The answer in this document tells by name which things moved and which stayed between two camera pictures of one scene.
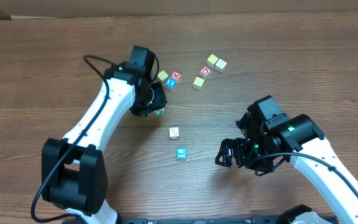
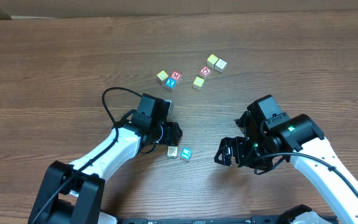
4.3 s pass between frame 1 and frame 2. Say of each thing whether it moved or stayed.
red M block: stayed
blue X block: stayed
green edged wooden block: moved
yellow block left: stayed
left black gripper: moved
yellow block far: stayed
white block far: stayed
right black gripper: stayed
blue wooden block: moved
